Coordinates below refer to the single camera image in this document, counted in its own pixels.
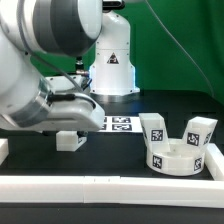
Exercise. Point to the white left rail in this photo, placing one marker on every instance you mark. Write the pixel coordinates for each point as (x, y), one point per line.
(4, 151)

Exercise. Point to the white front rail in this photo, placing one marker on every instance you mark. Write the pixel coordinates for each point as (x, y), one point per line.
(118, 190)

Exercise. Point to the white paper with markers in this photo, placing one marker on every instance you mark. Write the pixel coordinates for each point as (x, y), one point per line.
(122, 124)

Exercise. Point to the black overhead camera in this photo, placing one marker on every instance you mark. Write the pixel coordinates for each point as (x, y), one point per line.
(113, 4)

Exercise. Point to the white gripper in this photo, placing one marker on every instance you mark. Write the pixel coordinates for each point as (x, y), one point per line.
(73, 112)

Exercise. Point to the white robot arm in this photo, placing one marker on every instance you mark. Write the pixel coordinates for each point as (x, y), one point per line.
(29, 101)

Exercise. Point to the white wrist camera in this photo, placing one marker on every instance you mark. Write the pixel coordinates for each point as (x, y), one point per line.
(62, 84)

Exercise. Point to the white round stool seat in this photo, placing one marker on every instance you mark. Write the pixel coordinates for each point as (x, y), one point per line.
(182, 160)

